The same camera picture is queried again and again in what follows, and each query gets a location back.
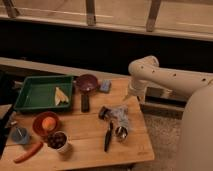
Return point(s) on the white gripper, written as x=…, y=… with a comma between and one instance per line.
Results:
x=136, y=88

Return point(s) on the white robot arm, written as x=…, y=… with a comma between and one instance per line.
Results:
x=195, y=148

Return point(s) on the purple bowl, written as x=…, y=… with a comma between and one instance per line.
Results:
x=86, y=83

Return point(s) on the orange bowl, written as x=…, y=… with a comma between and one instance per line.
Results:
x=37, y=123

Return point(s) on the blue sponge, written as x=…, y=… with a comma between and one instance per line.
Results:
x=105, y=86

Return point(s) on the small metal cup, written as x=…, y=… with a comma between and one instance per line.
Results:
x=121, y=133

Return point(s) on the wooden cutting board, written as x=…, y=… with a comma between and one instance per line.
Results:
x=86, y=137

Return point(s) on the dark rectangular block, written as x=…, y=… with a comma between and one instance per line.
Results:
x=85, y=105

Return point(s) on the white cup of grapes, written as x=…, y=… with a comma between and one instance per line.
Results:
x=58, y=141

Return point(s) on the orange fruit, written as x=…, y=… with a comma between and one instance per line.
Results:
x=48, y=123

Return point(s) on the green plastic tray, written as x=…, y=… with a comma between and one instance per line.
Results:
x=38, y=94

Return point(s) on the orange carrot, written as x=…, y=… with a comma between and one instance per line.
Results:
x=29, y=153

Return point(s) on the black handled knife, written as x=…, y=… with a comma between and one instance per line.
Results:
x=108, y=136

